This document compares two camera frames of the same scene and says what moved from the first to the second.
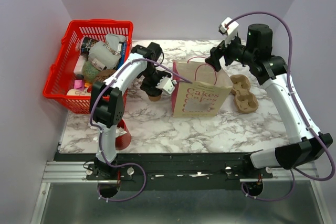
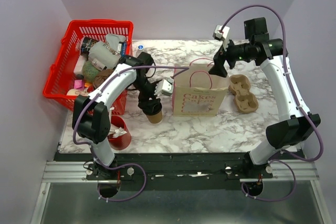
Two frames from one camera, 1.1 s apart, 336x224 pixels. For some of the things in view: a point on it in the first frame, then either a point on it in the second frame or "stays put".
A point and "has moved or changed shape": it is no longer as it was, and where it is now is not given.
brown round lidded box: x=103 y=75 stays put
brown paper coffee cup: x=154 y=98 has moved or changed shape
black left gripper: x=147 y=87 → x=143 y=99
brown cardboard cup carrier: x=246 y=102 stays put
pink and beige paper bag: x=206 y=96 stays put
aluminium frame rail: x=76 y=171 stays put
